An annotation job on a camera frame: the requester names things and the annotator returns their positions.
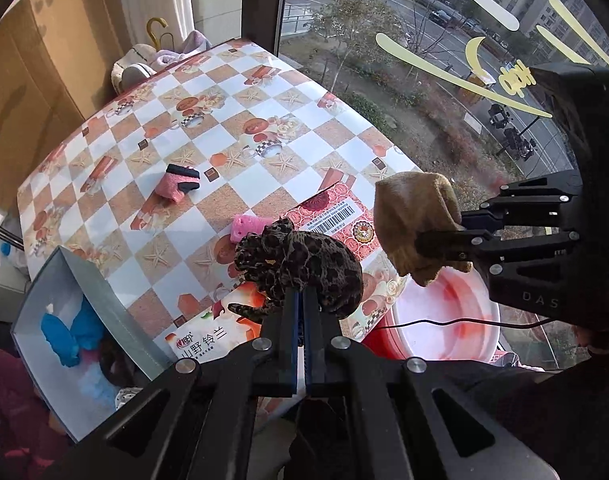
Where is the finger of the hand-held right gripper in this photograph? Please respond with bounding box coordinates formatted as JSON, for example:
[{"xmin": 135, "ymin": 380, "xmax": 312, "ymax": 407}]
[
  {"xmin": 461, "ymin": 170, "xmax": 584, "ymax": 233},
  {"xmin": 415, "ymin": 229, "xmax": 582, "ymax": 263}
]

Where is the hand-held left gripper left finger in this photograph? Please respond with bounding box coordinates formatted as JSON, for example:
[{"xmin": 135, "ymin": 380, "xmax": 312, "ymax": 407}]
[{"xmin": 49, "ymin": 287, "xmax": 305, "ymax": 480}]

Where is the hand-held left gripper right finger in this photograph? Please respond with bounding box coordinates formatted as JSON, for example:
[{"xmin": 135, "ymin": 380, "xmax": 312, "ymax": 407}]
[{"xmin": 303, "ymin": 285, "xmax": 560, "ymax": 480}]

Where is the tan sock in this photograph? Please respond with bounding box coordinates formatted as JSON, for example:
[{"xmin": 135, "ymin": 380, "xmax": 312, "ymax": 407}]
[{"xmin": 373, "ymin": 172, "xmax": 473, "ymax": 287}]

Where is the leopard print scrunchie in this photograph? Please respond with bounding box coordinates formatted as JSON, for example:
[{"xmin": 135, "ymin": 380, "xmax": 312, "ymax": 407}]
[{"xmin": 227, "ymin": 216, "xmax": 364, "ymax": 325}]

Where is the white cardboard box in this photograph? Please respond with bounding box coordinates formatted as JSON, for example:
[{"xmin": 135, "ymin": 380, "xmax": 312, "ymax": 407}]
[{"xmin": 10, "ymin": 246, "xmax": 174, "ymax": 443}]

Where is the white tissue pack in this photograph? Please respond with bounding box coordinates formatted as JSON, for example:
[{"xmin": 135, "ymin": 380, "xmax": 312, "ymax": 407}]
[{"xmin": 164, "ymin": 282, "xmax": 292, "ymax": 421}]

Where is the red plastic basin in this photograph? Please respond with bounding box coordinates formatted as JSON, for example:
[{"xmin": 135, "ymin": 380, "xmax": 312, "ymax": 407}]
[{"xmin": 361, "ymin": 264, "xmax": 503, "ymax": 365}]

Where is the small pink foam piece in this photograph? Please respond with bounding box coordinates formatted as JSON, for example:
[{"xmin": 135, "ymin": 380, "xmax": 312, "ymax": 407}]
[{"xmin": 231, "ymin": 214, "xmax": 271, "ymax": 247}]

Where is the pink and black sock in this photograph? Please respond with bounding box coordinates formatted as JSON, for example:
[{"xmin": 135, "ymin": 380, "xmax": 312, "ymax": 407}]
[{"xmin": 155, "ymin": 163, "xmax": 202, "ymax": 205}]

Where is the light blue fluffy cloth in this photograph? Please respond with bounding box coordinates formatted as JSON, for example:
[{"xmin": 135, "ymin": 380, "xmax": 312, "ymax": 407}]
[{"xmin": 77, "ymin": 367, "xmax": 118, "ymax": 409}]

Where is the blue crumpled cloth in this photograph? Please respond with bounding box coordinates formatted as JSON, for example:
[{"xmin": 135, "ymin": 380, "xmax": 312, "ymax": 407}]
[{"xmin": 40, "ymin": 297, "xmax": 106, "ymax": 368}]

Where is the maroon garment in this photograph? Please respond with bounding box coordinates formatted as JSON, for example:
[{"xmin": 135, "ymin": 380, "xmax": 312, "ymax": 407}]
[{"xmin": 0, "ymin": 342, "xmax": 71, "ymax": 480}]

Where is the white bottle with blue cap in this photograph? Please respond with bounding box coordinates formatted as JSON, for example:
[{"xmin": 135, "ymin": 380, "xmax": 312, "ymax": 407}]
[{"xmin": 0, "ymin": 241, "xmax": 29, "ymax": 272}]

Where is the grey cloth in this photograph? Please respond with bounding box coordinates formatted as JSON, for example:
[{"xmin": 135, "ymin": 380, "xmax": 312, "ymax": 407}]
[{"xmin": 122, "ymin": 65, "xmax": 154, "ymax": 90}]

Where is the pale pink cloth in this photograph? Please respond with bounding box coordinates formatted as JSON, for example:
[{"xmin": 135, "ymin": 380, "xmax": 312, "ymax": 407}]
[{"xmin": 156, "ymin": 30, "xmax": 208, "ymax": 69}]

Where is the yellow clothes hanger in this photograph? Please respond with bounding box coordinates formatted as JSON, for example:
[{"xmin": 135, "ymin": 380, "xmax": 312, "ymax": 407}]
[{"xmin": 146, "ymin": 17, "xmax": 176, "ymax": 52}]

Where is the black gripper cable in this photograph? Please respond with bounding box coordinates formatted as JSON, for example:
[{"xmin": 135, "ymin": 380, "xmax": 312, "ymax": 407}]
[{"xmin": 383, "ymin": 309, "xmax": 561, "ymax": 332}]

